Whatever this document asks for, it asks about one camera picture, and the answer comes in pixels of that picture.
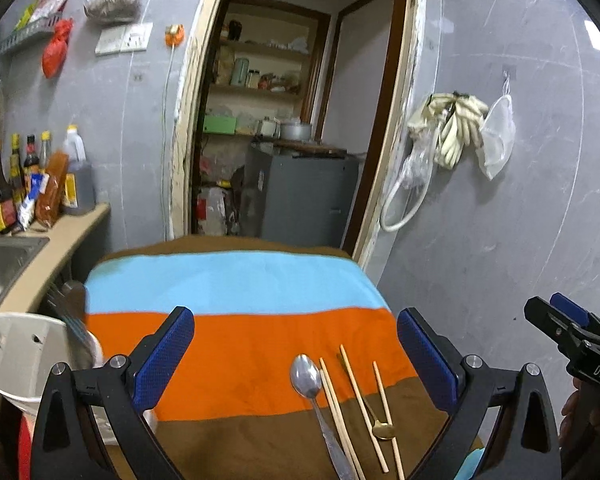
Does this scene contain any wooden chopstick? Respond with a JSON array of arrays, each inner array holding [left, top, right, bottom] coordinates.
[[320, 358, 366, 480], [339, 344, 389, 474], [373, 361, 406, 480]]

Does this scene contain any small gold spoon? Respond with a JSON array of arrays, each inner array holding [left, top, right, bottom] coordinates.
[[363, 399, 396, 441]]

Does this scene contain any large steel spoon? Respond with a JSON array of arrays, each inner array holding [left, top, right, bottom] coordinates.
[[289, 354, 354, 480]]

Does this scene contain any white plastic utensil holder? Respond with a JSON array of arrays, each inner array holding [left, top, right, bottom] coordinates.
[[0, 312, 78, 416]]

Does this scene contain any metal slotted spatula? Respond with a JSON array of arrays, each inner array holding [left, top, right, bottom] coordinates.
[[46, 280, 95, 370]]

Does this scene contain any steel kitchen sink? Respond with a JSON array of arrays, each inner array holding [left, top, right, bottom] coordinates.
[[0, 236, 48, 305]]

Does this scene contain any person's right hand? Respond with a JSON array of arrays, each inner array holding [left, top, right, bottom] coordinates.
[[558, 378, 600, 450]]

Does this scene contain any striped blue orange brown cloth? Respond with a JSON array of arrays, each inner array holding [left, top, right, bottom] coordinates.
[[86, 236, 445, 479]]

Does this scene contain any wooden counter top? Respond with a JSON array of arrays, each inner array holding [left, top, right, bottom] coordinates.
[[0, 204, 110, 407]]

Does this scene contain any white mesh strainer bag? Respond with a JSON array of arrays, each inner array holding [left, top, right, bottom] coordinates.
[[477, 94, 516, 181]]

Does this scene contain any grey cabinet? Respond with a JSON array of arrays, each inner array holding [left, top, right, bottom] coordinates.
[[238, 143, 360, 248]]

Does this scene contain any dark soy sauce bottle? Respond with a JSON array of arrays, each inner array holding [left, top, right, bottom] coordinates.
[[0, 140, 17, 234]]

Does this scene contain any large oil jug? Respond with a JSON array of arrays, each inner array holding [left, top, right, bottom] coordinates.
[[62, 125, 95, 216]]

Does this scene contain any green box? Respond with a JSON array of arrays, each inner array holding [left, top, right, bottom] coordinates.
[[202, 115, 237, 134]]

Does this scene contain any metal pot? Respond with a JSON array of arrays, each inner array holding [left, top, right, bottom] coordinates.
[[279, 122, 312, 142]]

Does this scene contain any red plastic bag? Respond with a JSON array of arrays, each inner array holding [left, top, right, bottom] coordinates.
[[41, 18, 73, 79]]

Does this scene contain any white hose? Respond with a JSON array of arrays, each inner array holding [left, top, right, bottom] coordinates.
[[379, 123, 441, 233]]

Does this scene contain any white wall socket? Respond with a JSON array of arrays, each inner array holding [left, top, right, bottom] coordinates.
[[94, 23, 154, 56]]

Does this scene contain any orange wall plug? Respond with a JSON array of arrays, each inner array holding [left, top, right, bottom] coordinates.
[[164, 24, 185, 48]]

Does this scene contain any wall spice rack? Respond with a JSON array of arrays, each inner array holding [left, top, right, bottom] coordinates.
[[0, 0, 68, 55]]

